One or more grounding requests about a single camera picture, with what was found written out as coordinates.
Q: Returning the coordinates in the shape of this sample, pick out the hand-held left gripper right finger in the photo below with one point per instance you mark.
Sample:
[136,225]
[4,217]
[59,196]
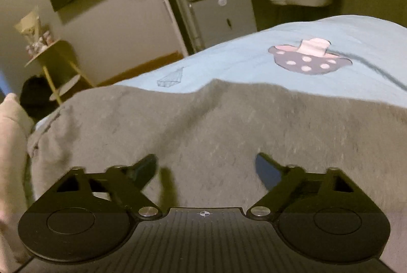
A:
[266,169]

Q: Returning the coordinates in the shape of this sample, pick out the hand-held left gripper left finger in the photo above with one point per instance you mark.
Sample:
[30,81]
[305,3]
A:
[143,171]

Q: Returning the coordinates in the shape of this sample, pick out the grey pants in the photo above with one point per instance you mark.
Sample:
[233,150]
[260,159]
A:
[210,126]

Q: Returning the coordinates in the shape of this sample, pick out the light blue printed bed sheet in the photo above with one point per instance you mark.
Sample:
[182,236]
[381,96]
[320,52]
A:
[241,59]

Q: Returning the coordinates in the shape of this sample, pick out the pale pink pillow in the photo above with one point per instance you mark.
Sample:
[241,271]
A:
[12,149]

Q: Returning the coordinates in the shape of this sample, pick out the black bag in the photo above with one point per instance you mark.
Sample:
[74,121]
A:
[35,94]

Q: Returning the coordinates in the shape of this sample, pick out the yellow round side table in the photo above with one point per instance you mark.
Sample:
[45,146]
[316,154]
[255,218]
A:
[60,59]

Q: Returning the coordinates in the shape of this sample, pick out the small grey cabinet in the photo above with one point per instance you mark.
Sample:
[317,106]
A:
[225,18]

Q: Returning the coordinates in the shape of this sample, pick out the wrapped flower bouquet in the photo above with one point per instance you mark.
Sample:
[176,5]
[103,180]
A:
[30,28]

